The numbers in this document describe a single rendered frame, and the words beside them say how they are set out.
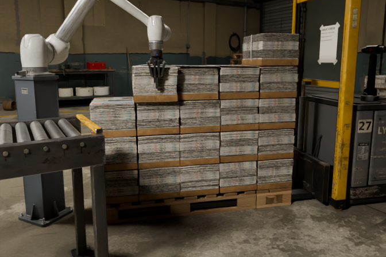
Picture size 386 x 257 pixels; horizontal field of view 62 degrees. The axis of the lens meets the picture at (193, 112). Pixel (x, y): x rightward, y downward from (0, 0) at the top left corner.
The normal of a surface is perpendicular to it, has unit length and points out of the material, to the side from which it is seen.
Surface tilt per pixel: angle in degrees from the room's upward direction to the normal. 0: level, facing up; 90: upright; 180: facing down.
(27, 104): 90
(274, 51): 90
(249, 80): 90
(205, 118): 90
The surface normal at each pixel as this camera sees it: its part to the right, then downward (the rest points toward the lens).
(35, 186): -0.44, 0.14
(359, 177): 0.22, 0.15
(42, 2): 0.50, 0.14
